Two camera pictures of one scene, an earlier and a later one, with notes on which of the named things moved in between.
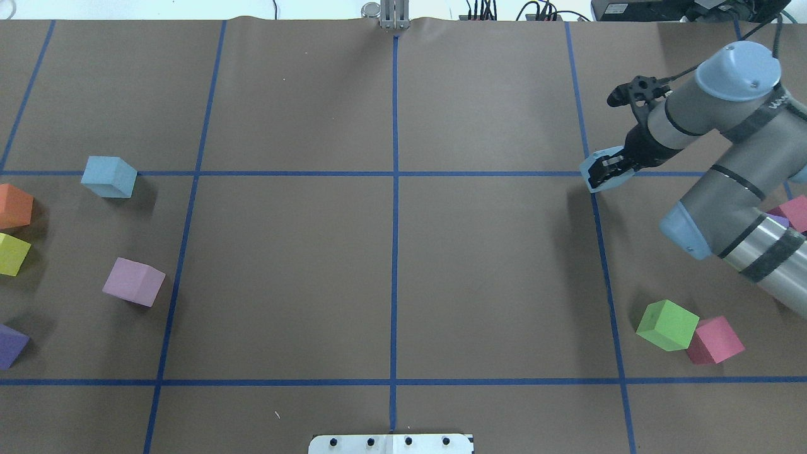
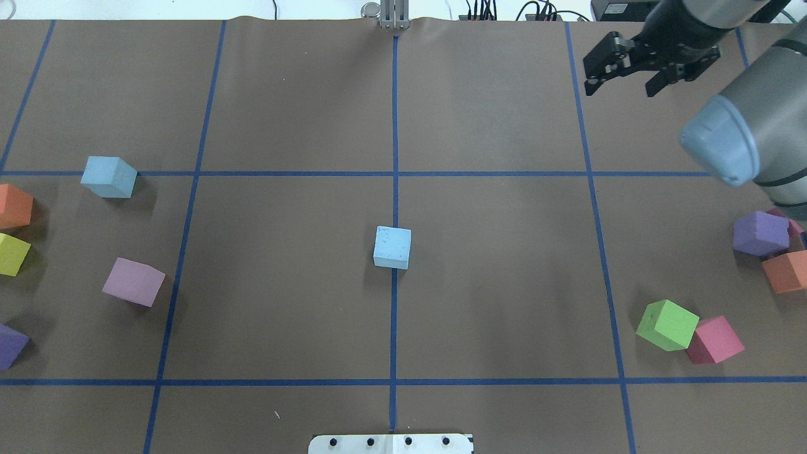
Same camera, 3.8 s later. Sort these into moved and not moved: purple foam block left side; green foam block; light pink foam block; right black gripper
Moved: right black gripper
Not moved: purple foam block left side; light pink foam block; green foam block
